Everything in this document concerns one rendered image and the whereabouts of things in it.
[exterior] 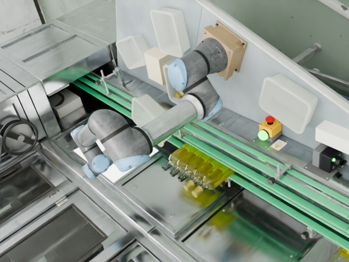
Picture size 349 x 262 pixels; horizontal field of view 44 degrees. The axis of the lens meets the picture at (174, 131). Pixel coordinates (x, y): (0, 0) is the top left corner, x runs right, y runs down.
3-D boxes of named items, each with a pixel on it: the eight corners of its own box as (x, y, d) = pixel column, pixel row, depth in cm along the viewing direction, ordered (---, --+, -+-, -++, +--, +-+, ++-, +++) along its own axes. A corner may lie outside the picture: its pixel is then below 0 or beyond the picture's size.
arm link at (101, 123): (86, 109, 145) (64, 136, 189) (104, 137, 145) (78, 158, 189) (115, 93, 150) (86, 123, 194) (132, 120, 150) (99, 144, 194)
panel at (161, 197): (117, 125, 268) (71, 154, 252) (116, 120, 266) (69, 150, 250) (226, 195, 210) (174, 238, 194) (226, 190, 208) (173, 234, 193)
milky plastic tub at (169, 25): (172, 44, 222) (160, 52, 218) (162, 2, 209) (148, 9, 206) (196, 51, 209) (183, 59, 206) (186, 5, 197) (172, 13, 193)
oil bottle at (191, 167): (215, 151, 217) (184, 175, 207) (214, 143, 213) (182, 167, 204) (223, 156, 213) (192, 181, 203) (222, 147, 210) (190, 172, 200)
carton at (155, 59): (159, 71, 244) (148, 78, 240) (154, 46, 233) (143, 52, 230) (173, 79, 236) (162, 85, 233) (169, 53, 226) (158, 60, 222)
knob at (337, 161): (339, 161, 171) (347, 165, 169) (332, 168, 169) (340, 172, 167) (339, 153, 168) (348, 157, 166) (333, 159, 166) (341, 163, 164)
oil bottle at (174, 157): (198, 142, 224) (168, 165, 215) (197, 134, 221) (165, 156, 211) (206, 146, 221) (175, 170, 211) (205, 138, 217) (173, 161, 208)
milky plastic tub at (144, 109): (146, 87, 202) (131, 95, 198) (179, 116, 193) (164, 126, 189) (145, 110, 216) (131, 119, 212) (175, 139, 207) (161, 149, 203)
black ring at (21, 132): (40, 140, 264) (8, 159, 254) (27, 112, 251) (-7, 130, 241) (43, 143, 261) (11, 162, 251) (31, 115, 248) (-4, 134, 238)
